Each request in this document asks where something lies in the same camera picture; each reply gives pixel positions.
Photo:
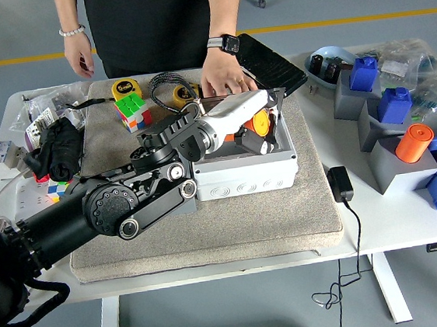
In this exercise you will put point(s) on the colourful puzzle cube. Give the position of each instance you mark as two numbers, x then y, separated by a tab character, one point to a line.
58	189
131	110

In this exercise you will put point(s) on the white power strip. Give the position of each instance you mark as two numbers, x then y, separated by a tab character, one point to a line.
27	199

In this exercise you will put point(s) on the black power adapter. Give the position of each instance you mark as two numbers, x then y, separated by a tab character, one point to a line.
340	184

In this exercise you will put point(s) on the black tool case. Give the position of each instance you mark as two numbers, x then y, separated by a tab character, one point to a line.
270	64

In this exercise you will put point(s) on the yellow tape measure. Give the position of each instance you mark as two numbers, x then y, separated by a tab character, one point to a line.
182	95
124	88

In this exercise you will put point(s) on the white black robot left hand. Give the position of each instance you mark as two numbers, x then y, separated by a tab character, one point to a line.
236	107

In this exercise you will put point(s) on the person's left hand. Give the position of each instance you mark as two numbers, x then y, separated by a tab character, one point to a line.
221	73

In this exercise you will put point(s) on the clear bags of hardware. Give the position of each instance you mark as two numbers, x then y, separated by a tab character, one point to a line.
59	96

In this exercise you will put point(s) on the black electronic component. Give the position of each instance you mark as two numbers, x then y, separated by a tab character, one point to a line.
318	63
335	68

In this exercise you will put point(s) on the person's left forearm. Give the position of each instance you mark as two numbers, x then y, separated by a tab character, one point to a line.
224	10

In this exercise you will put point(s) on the black wrist watch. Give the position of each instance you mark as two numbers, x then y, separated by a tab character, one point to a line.
225	43

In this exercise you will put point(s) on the clear bags of parts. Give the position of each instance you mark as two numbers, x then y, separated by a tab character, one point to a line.
399	58

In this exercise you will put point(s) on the grey-brown mat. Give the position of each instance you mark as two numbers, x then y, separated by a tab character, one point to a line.
229	228

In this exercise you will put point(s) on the purple white component pack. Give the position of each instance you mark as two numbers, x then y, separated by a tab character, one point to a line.
32	138

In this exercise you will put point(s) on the person's right forearm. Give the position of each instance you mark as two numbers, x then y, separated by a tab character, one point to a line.
69	11

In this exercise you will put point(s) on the person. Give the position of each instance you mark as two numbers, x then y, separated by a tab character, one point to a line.
149	22

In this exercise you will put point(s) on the blue bottle-shaped block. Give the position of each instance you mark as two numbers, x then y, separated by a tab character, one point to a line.
394	108
363	76

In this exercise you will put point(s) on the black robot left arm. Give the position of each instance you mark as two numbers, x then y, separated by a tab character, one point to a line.
102	211

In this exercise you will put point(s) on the grey plastic enclosure box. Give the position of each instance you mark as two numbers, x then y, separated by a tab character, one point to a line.
243	180

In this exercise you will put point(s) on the clear hinged box lid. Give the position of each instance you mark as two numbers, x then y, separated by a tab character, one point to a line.
280	96

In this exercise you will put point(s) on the grey block with round hole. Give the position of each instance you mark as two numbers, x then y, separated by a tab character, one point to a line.
190	208

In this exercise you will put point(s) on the light blue bowl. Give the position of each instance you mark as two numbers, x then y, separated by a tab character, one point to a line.
332	53

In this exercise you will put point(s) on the grey holder block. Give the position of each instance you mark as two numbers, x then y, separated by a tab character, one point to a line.
369	132
391	169
349	107

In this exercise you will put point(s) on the orange cylinder battery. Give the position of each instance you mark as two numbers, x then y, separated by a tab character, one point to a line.
261	122
412	147

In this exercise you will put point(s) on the person's right hand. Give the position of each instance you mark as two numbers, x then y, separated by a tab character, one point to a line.
78	55

